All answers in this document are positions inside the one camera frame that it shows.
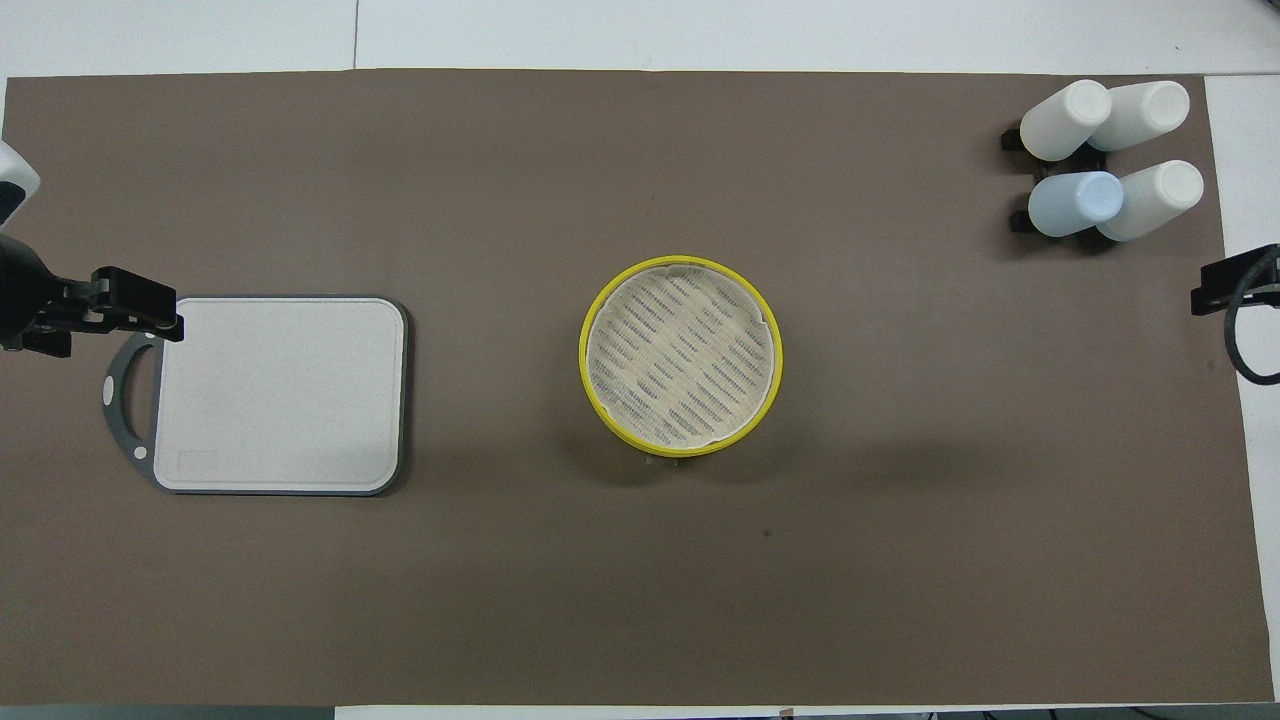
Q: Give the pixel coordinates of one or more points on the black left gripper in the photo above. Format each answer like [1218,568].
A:
[22,295]

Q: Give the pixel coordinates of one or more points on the yellow bamboo steamer basket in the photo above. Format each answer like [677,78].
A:
[590,390]

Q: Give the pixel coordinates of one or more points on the white perforated steamer liner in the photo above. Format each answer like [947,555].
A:
[680,355]

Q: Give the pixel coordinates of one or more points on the white plastic cup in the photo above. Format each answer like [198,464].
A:
[1155,198]
[1065,120]
[1145,112]

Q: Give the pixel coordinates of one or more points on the light blue plastic cup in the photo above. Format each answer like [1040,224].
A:
[1075,203]

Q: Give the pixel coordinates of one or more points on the grey cutting board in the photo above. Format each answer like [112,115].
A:
[280,400]

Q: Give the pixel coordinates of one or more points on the black cup rack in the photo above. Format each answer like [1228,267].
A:
[1010,138]

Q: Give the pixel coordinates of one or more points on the brown table mat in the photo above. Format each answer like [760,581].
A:
[900,500]

